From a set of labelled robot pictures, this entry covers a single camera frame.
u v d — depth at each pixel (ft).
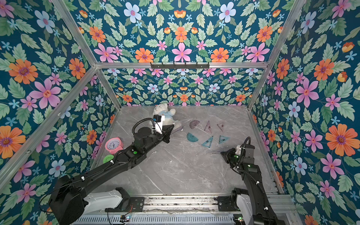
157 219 2.51
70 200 1.26
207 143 3.23
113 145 3.10
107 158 2.83
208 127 3.53
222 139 3.31
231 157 2.41
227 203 2.41
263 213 1.36
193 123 3.56
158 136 1.84
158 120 2.06
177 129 2.44
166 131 2.17
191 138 3.31
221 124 3.56
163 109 3.49
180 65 3.03
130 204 2.22
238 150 2.52
